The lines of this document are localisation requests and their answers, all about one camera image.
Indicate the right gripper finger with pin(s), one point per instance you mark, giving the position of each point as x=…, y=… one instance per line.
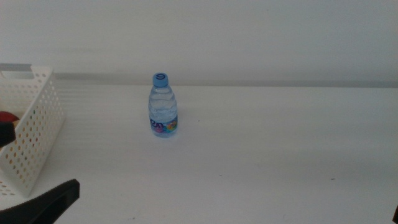
x=396, y=217

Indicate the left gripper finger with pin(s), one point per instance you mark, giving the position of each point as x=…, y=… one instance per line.
x=37, y=211
x=6, y=133

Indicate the red cola can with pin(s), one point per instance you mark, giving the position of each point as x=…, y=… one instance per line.
x=6, y=116

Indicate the clear water bottle blue cap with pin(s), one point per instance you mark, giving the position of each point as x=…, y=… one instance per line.
x=162, y=109

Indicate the white perforated plastic basket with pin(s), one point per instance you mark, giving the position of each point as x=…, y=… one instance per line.
x=26, y=188

